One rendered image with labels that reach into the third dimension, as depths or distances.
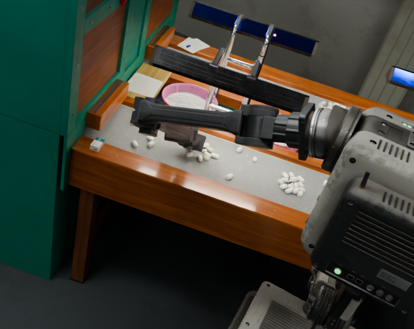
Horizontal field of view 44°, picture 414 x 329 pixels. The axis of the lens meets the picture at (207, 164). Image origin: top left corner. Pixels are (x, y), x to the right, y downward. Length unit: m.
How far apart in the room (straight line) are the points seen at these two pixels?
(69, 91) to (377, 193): 1.09
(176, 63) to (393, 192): 1.11
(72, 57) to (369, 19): 2.80
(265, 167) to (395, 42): 1.96
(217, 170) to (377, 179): 1.04
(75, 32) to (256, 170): 0.92
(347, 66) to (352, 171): 3.16
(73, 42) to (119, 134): 0.55
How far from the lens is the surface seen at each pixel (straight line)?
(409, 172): 1.10
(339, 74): 4.28
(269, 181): 2.08
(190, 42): 2.91
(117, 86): 2.18
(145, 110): 1.42
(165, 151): 2.07
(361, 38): 4.16
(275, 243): 1.96
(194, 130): 1.86
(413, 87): 2.54
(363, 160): 1.10
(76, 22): 1.66
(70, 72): 1.75
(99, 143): 1.97
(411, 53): 3.88
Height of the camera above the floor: 1.99
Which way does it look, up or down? 37 degrees down
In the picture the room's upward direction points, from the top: 17 degrees clockwise
